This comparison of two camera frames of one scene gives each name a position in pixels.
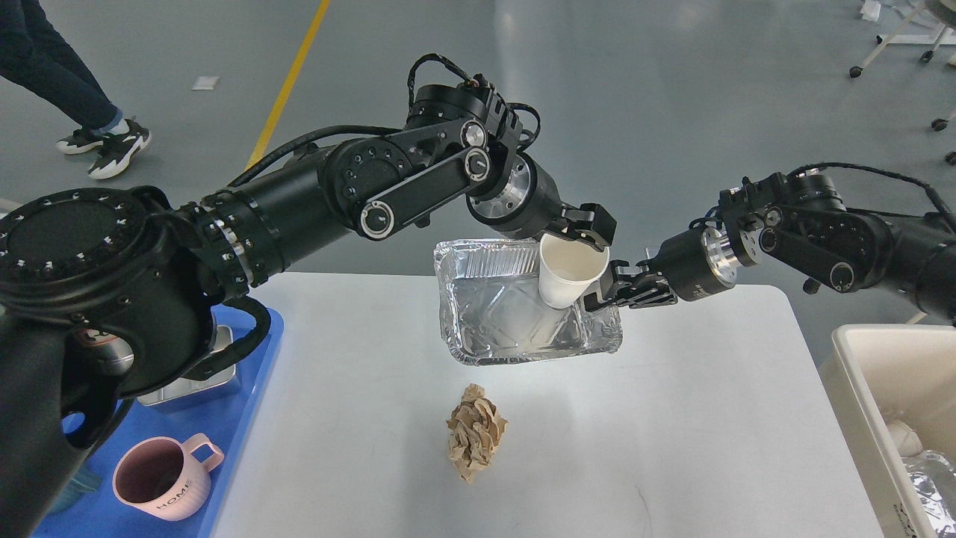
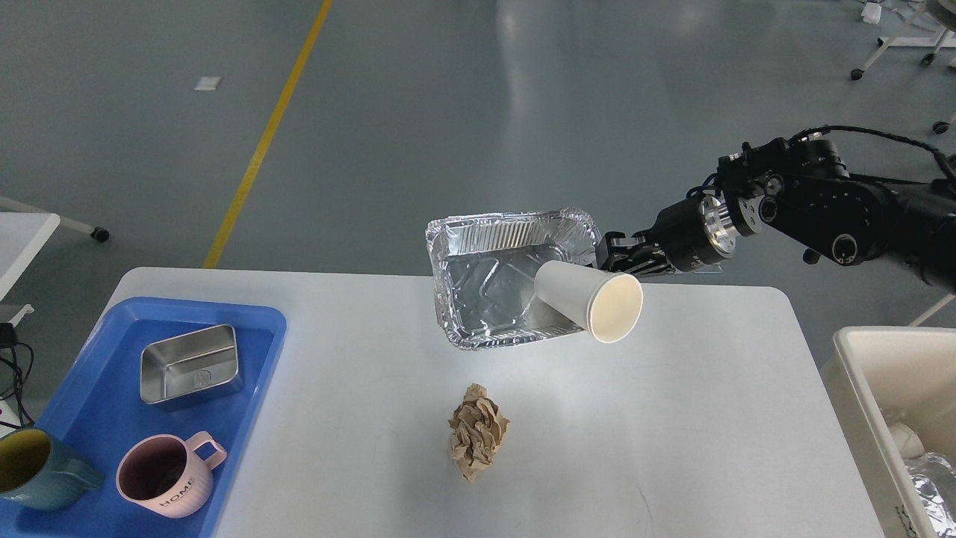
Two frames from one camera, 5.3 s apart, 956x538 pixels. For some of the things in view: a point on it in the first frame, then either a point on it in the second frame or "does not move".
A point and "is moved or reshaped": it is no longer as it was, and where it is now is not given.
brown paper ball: [475, 428] does not move
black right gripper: [696, 264] to [695, 236]
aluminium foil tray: [491, 310] is moved or reshaped
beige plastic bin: [876, 373] does not move
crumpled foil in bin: [933, 477] does not move
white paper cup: [567, 268] is moved or reshaped
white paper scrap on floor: [205, 83] does not move
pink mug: [160, 477] does not move
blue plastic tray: [226, 418] does not move
